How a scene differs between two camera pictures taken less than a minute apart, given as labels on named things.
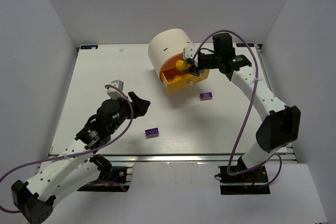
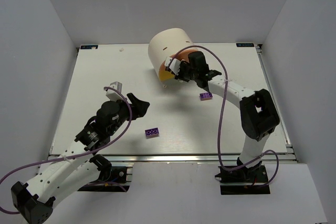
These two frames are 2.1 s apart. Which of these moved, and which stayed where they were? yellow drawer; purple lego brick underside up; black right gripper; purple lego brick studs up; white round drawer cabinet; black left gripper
Moved: black right gripper; yellow drawer
Stayed: white round drawer cabinet; purple lego brick studs up; purple lego brick underside up; black left gripper
